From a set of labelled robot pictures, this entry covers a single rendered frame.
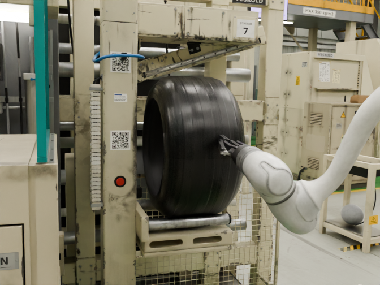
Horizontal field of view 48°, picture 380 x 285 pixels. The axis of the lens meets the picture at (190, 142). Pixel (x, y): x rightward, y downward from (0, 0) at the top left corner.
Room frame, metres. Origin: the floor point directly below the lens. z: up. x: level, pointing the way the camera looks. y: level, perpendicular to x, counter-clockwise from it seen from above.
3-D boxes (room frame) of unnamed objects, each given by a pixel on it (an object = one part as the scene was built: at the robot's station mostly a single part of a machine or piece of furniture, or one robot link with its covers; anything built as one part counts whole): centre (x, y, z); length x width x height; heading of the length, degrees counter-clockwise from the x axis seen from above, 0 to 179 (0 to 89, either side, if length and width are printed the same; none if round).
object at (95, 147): (1.63, 0.36, 1.19); 0.05 x 0.04 x 0.48; 17
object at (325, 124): (6.37, -2.21, 0.62); 0.91 x 0.58 x 1.25; 116
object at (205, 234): (1.64, 0.00, 0.83); 0.36 x 0.09 x 0.06; 107
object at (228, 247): (1.78, 0.05, 0.80); 0.37 x 0.36 x 0.02; 17
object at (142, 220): (1.72, 0.21, 0.90); 0.40 x 0.03 x 0.10; 17
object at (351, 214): (4.01, -1.61, 0.40); 0.60 x 0.35 x 0.80; 26
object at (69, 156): (2.44, 0.68, 0.61); 0.33 x 0.06 x 0.86; 17
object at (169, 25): (2.10, 0.01, 1.71); 0.61 x 0.25 x 0.15; 107
